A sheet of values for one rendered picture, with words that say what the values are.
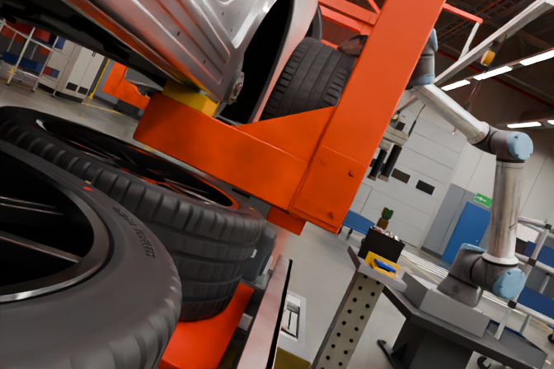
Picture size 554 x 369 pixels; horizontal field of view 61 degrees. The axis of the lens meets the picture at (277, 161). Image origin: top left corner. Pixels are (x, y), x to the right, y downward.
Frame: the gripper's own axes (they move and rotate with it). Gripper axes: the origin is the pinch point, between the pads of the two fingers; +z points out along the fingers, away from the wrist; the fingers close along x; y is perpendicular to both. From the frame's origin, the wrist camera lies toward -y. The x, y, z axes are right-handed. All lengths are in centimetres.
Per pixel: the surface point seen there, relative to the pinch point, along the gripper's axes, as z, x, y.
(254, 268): 26, -64, -64
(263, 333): -1, -29, -136
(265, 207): 33, -61, -21
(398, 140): -21.7, -35.1, -15.2
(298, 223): 20, -68, -21
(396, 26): -22, 9, -47
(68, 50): 578, -17, 591
